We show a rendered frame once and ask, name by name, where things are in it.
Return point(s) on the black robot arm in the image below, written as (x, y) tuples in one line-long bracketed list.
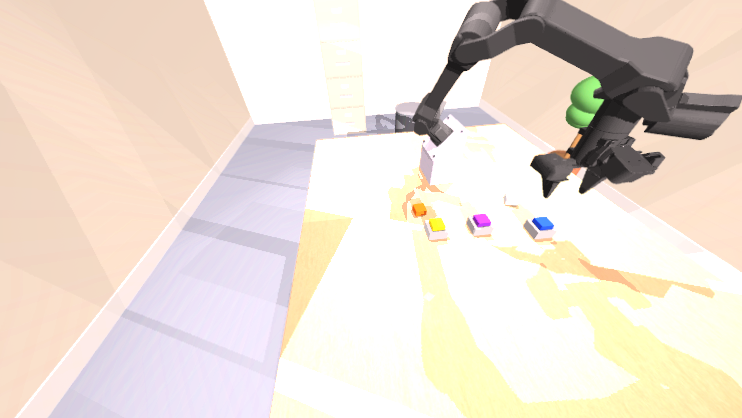
[(640, 77)]

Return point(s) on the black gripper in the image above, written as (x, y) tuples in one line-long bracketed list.
[(555, 170)]

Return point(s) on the blue button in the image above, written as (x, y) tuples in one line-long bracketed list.
[(540, 227)]

